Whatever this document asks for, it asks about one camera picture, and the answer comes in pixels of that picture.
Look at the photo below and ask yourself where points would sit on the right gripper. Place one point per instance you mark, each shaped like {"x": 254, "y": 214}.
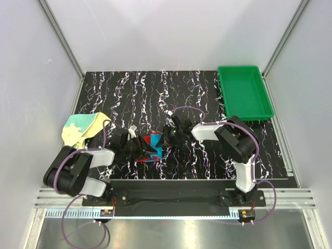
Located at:
{"x": 167, "y": 142}

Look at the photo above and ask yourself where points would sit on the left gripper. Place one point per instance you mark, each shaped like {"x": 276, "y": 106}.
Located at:
{"x": 143, "y": 148}

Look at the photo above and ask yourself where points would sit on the red and blue towel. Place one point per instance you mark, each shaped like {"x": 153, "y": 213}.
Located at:
{"x": 155, "y": 136}

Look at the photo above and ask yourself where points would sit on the yellow and green towel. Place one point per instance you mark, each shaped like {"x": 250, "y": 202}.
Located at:
{"x": 80, "y": 127}

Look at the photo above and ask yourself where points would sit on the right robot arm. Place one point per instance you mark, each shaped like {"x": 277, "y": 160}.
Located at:
{"x": 235, "y": 138}

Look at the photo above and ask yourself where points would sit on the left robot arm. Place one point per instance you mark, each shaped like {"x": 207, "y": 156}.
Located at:
{"x": 68, "y": 173}

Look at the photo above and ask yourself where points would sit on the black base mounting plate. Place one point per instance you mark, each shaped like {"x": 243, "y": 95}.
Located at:
{"x": 173, "y": 210}

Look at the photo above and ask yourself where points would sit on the green plastic bin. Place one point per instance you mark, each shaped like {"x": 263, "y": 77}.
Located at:
{"x": 244, "y": 93}

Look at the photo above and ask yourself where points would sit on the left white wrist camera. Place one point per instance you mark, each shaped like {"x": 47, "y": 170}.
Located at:
{"x": 132, "y": 130}

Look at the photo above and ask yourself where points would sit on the aluminium rail frame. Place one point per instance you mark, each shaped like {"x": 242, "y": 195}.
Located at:
{"x": 285, "y": 198}

